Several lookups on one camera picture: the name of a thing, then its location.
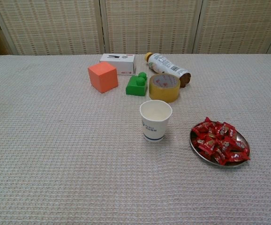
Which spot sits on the orange foam cube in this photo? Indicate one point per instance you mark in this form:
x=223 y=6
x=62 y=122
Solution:
x=102 y=78

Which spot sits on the white labelled drink bottle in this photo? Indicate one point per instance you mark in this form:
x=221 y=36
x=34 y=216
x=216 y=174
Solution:
x=163 y=63

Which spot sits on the white stapler box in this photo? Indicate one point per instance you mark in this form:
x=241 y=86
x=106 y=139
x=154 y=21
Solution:
x=123 y=62

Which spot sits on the silver metal plate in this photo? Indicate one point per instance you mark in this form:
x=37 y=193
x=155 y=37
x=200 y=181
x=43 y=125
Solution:
x=241 y=138

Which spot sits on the green toy brick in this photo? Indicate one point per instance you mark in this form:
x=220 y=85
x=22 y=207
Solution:
x=135 y=87

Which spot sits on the beige woven tablecloth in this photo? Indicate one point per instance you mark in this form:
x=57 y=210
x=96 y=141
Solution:
x=55 y=152

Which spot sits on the white paper cup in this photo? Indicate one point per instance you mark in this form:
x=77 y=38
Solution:
x=154 y=131

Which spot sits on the red candy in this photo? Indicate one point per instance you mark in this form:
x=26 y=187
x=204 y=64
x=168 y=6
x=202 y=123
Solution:
x=225 y=129
x=207 y=150
x=241 y=145
x=202 y=142
x=228 y=144
x=207 y=120
x=211 y=140
x=197 y=130
x=211 y=130
x=220 y=157
x=238 y=157

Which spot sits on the yellow tape roll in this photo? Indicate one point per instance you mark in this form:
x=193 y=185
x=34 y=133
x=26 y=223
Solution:
x=163 y=95

